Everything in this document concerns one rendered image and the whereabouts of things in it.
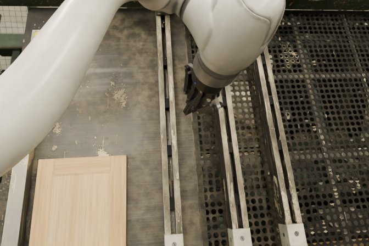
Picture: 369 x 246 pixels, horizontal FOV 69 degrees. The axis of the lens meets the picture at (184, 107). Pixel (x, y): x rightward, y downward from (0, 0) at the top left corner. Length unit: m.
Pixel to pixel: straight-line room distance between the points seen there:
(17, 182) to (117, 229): 0.38
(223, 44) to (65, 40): 0.21
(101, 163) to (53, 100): 0.81
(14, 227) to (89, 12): 0.88
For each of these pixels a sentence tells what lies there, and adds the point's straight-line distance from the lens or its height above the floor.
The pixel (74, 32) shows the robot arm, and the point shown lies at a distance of 0.30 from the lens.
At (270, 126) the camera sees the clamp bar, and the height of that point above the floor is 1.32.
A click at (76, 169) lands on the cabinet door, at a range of 1.07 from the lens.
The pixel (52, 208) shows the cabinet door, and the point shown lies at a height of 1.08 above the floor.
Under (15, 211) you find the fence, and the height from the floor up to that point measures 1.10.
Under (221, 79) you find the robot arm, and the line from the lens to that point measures 0.49.
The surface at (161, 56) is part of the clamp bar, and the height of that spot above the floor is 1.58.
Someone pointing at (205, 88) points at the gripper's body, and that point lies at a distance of 0.54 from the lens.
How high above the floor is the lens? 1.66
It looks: 15 degrees down
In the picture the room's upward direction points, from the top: straight up
